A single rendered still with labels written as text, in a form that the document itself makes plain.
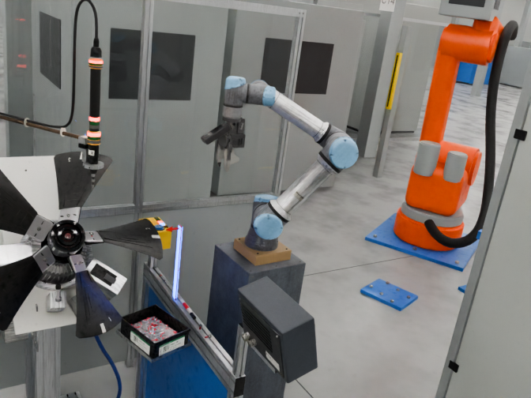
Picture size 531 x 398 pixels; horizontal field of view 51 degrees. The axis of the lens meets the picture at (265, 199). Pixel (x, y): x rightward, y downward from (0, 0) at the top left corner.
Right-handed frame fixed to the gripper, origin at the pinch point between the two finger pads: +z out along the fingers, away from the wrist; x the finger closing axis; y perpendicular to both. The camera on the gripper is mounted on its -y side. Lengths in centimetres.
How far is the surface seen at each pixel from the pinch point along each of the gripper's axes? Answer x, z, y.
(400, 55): 337, -21, 424
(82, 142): 2, -10, -54
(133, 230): 2.7, 25.0, -33.7
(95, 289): -11, 40, -52
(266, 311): -72, 20, -20
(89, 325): -22, 47, -57
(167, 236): 21.5, 38.6, -11.7
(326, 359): 32, 143, 107
